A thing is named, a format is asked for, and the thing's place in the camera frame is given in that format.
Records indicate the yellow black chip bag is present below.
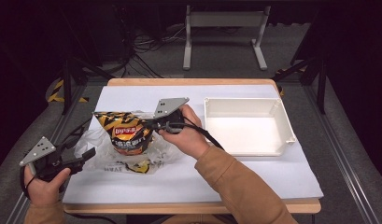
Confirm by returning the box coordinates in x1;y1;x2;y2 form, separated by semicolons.
92;111;155;156

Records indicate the black metal stand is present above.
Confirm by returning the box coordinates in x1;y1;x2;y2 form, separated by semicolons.
59;55;115;116
272;55;328;115

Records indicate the person's right hand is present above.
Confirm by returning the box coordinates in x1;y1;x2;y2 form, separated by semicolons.
158;105;211;161

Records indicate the clear smiley print plastic bag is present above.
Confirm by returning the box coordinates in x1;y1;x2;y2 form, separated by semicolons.
74;110;183;175

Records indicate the white paper table cover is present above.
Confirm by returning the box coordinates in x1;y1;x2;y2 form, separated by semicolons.
63;84;324;204

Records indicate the white metal stand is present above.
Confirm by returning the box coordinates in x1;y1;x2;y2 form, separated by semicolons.
182;4;272;71

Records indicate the wooden table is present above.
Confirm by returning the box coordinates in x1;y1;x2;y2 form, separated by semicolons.
62;77;322;216

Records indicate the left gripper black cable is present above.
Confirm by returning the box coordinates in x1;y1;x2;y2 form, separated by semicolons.
20;166;118;224

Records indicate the yellow black floor tape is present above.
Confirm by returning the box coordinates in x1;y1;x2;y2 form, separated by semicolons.
48;78;89;104

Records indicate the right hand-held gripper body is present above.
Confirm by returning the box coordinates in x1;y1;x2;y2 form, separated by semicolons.
152;97;191;135

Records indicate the person's left hand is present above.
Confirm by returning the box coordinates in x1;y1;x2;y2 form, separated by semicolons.
22;166;72;208

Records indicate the bundle of floor cables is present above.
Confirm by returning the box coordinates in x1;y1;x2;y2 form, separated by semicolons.
117;24;187;78

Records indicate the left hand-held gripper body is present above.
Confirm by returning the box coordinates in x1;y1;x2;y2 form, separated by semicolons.
19;135;84;183

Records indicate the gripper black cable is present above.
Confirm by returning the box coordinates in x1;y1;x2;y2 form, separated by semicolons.
164;121;225;151
20;166;118;224

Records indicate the white plastic bin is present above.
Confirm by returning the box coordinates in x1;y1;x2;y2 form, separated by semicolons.
203;97;297;157

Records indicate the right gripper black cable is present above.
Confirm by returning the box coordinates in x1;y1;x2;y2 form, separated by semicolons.
164;121;225;151

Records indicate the aluminium frame rail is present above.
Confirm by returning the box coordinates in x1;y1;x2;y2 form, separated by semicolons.
304;83;382;224
5;83;87;224

